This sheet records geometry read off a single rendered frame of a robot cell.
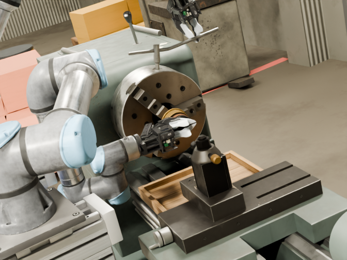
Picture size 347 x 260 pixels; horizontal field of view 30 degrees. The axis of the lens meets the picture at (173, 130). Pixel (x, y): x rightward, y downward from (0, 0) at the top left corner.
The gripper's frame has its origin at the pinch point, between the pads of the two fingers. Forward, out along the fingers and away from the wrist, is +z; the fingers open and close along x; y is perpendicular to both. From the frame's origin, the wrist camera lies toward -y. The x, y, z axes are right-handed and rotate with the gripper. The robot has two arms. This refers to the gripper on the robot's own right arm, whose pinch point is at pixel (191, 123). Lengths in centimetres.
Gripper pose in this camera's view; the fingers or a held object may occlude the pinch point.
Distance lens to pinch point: 207.8
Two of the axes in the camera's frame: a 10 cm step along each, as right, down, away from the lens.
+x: -2.3, -9.0, -3.7
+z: 9.0, -3.3, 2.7
